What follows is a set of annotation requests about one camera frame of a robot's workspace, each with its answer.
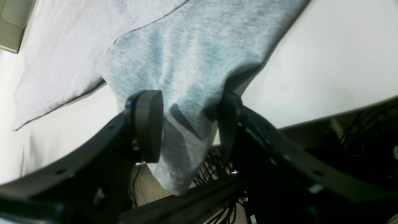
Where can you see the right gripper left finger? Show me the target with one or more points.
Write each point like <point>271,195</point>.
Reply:
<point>134,135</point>

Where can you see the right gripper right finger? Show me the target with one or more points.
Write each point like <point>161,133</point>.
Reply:
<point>240,125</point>

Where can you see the grey T-shirt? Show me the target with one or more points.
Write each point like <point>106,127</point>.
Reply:
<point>185,48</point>

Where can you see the grey bin at bottom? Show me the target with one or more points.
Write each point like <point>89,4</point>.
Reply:
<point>14,18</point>

